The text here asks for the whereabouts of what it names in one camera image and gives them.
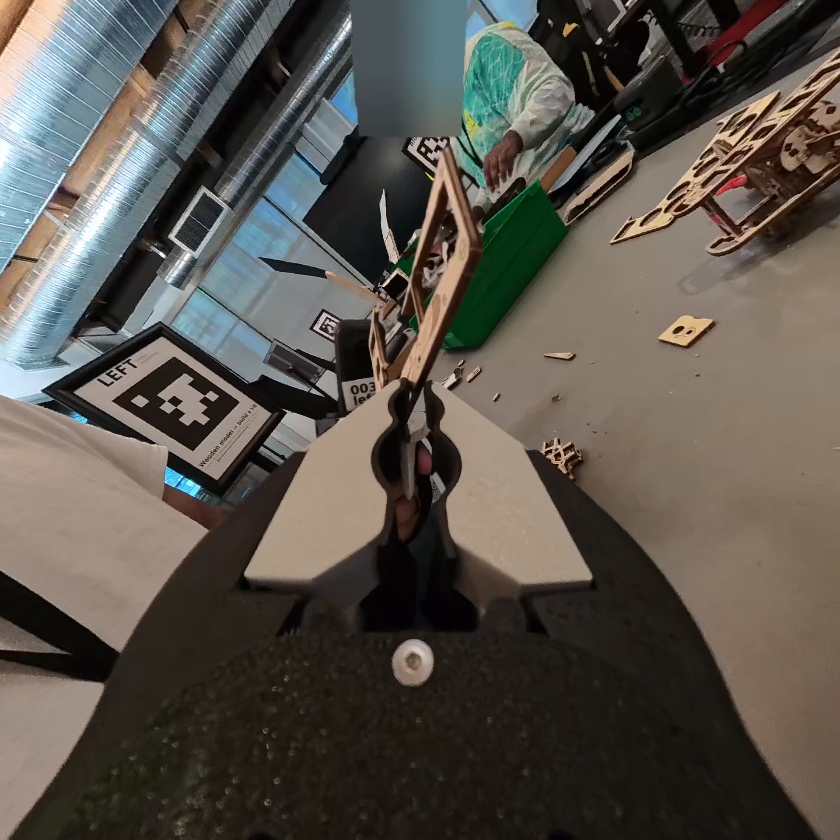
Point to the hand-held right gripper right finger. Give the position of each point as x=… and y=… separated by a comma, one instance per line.
x=512, y=518

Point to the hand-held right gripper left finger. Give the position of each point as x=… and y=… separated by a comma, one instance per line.
x=315, y=518

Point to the small wooden slotted piece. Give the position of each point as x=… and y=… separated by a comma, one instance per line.
x=379, y=341

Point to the wooden laser-cut frame piece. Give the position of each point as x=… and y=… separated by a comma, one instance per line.
x=441, y=308

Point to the grey desk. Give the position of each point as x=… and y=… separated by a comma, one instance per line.
x=669, y=472

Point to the small framed tag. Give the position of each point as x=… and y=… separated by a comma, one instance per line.
x=325, y=325

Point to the small wooden gear piece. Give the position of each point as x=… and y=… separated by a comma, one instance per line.
x=563, y=458

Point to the small black square box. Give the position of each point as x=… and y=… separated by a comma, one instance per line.
x=396, y=286

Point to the black and beige pointed stick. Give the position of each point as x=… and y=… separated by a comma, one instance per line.
x=315, y=279

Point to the small wooden scraps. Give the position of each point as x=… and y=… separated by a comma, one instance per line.
x=469, y=375

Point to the white paper strip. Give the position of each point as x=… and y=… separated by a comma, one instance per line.
x=387, y=226

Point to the blue lit screen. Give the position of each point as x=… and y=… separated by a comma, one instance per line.
x=176, y=479

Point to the green plastic bin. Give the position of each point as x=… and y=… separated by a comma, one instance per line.
x=505, y=275

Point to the black framed tag sign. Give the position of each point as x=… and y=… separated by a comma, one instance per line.
x=170, y=407

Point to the white ceiling vent grille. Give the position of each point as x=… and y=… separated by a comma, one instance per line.
x=198, y=222

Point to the printed tag card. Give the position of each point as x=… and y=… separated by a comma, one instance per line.
x=428, y=152

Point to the small square wooden piece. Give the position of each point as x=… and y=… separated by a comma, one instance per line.
x=686, y=331

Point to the flat wooden offcut sheet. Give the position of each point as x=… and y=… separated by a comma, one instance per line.
x=600, y=187

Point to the wooden sheet with cutouts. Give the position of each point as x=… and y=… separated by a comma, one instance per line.
x=682, y=190

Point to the black case with green dots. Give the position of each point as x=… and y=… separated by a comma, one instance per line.
x=646, y=98

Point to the large wooden model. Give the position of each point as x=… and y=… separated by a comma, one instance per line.
x=787, y=151

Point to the black wall panel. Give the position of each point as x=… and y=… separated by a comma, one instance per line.
x=361, y=197

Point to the narrow silver air duct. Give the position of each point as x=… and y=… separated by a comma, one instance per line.
x=275, y=138

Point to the wide silver air duct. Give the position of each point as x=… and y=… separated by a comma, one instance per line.
x=59, y=98

